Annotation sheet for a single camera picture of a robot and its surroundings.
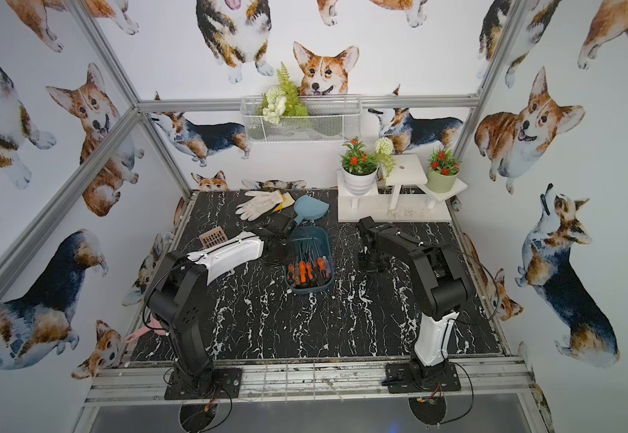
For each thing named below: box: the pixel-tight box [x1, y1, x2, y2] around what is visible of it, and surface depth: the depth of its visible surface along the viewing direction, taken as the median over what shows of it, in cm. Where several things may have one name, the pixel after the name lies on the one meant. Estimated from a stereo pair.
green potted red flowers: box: [426, 147, 462, 194], surface depth 95 cm
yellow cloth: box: [274, 189, 296, 212], surface depth 119 cm
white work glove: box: [234, 189, 284, 222], surface depth 116 cm
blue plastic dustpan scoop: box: [293, 194, 330, 226], surface depth 116 cm
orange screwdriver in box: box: [298, 260, 306, 284], surface depth 92 cm
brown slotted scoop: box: [198, 225, 229, 249], surface depth 108 cm
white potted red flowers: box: [339, 136, 379, 196], surface depth 92 cm
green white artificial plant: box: [258, 61, 310, 125], surface depth 82 cm
